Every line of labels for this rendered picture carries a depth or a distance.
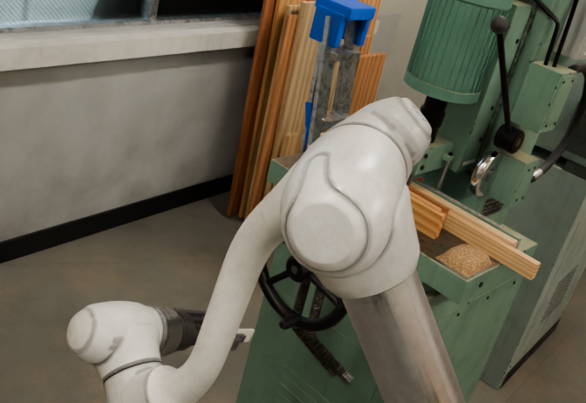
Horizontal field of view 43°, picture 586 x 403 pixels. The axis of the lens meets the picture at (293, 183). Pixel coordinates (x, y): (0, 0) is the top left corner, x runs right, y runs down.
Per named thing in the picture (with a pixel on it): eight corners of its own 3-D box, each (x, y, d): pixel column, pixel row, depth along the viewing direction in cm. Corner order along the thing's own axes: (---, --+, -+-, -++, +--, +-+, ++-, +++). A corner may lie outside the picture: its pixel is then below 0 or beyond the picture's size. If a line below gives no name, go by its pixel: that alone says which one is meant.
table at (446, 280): (238, 185, 184) (242, 163, 181) (317, 167, 206) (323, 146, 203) (435, 319, 150) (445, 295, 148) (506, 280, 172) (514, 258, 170)
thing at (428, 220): (357, 193, 182) (364, 170, 179) (362, 192, 183) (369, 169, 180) (433, 239, 169) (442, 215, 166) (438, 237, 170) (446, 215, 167)
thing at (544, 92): (508, 120, 179) (531, 61, 172) (525, 116, 185) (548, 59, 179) (539, 134, 174) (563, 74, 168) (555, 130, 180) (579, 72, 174)
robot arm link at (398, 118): (303, 137, 112) (278, 168, 100) (397, 64, 104) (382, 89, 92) (357, 203, 113) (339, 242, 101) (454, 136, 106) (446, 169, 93)
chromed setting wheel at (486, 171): (460, 197, 179) (478, 151, 174) (486, 188, 188) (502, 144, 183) (471, 203, 178) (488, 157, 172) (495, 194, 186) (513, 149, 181)
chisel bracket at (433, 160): (389, 168, 178) (399, 136, 174) (421, 160, 188) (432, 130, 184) (413, 182, 174) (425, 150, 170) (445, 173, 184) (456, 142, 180)
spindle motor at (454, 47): (387, 79, 169) (429, -59, 156) (429, 74, 182) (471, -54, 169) (451, 110, 159) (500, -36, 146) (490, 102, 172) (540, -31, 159)
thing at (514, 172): (478, 190, 185) (494, 147, 180) (491, 186, 190) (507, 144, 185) (510, 208, 180) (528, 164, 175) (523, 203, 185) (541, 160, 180)
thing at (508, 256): (316, 153, 198) (319, 140, 196) (321, 152, 200) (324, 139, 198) (530, 280, 162) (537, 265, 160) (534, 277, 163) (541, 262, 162)
